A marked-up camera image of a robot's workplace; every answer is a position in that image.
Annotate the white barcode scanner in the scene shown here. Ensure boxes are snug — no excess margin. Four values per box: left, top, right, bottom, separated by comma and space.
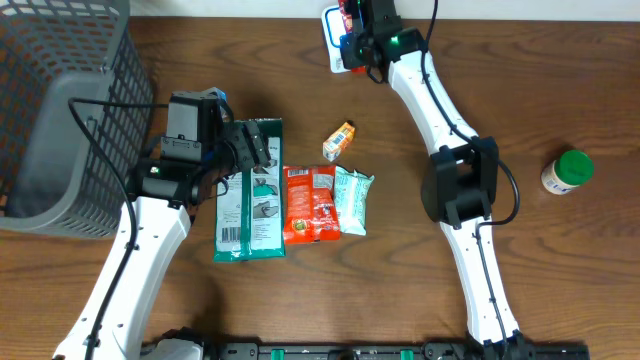
321, 5, 349, 73

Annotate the small red wrapper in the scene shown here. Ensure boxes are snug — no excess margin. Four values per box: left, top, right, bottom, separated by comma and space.
338, 0, 365, 73

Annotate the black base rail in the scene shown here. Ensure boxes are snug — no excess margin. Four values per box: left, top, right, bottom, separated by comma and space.
139, 327, 592, 360

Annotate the orange white small packet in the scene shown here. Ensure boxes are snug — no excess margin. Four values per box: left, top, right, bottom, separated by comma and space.
323, 121, 356, 162

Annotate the grey plastic mesh basket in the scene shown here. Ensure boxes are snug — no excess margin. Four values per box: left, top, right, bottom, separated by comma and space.
1, 0, 154, 238

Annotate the green-lid white jar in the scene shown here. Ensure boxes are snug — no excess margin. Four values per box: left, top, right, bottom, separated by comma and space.
541, 150, 594, 195

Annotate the teal white snack packet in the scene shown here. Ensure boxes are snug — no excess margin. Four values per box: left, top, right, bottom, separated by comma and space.
334, 166, 375, 236

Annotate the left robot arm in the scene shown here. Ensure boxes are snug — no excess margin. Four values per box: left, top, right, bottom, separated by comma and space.
54, 120, 276, 359

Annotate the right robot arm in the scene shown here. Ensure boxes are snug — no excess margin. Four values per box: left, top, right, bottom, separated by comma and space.
339, 28, 519, 357

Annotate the green white snack bag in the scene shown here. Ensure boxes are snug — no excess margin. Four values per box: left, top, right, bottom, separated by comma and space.
213, 118, 286, 263

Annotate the red snack packet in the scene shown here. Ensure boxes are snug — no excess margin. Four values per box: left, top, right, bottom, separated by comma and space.
283, 165, 341, 245

